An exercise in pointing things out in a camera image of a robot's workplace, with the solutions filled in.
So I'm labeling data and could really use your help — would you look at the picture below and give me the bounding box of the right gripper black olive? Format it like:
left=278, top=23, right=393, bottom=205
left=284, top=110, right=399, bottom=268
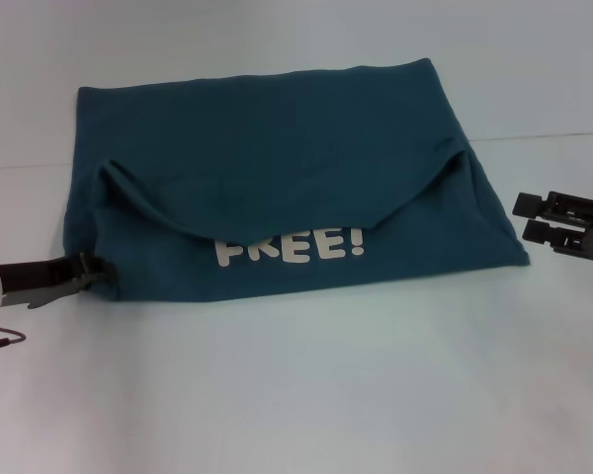
left=512, top=191, right=593, bottom=271

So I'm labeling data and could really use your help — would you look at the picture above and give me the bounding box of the left gripper black olive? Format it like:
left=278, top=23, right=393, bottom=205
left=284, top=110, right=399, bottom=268
left=0, top=251, right=117, bottom=311

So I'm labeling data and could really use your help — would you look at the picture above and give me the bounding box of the teal blue shirt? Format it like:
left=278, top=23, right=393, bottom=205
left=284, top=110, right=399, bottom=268
left=63, top=57, right=530, bottom=303

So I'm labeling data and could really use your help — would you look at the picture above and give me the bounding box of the left wrist thin cable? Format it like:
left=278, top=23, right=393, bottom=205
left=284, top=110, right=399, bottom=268
left=0, top=323, right=29, bottom=354

